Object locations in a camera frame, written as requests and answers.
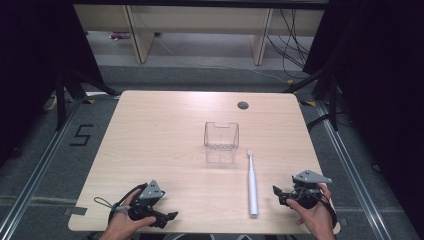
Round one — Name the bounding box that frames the pink object on floor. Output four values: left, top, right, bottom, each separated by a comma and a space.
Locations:
108, 31, 132, 42

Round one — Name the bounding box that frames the clear plastic container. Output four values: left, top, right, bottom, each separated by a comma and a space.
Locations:
203, 121, 241, 165

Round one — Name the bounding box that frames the person's left hand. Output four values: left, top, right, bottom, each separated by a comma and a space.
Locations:
99, 188, 157, 240

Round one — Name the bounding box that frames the thick black floor cable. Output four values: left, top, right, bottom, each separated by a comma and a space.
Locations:
305, 112, 352, 132

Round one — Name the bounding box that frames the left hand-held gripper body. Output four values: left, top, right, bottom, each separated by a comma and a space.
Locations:
127, 179, 167, 222

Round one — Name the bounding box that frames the white electric toothbrush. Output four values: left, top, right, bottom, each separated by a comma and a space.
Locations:
246, 148, 260, 218

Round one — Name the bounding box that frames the metal floor rail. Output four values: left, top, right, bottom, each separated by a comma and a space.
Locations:
315, 99, 395, 240
0, 98, 84, 240

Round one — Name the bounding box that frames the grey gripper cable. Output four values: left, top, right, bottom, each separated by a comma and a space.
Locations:
93, 196, 132, 213

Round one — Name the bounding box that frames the dark curtain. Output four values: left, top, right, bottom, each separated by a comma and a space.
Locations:
302, 0, 424, 233
0, 0, 106, 169

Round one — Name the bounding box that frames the bundle of black cables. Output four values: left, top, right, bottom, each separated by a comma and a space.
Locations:
265, 8, 312, 80

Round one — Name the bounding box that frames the person's right hand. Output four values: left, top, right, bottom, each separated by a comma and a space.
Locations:
285, 182, 336, 240

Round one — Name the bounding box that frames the black metal stand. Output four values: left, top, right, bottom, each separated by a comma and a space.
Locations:
54, 65, 122, 132
282, 65, 340, 132

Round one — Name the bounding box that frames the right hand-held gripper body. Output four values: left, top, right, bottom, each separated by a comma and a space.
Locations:
291, 169, 334, 210

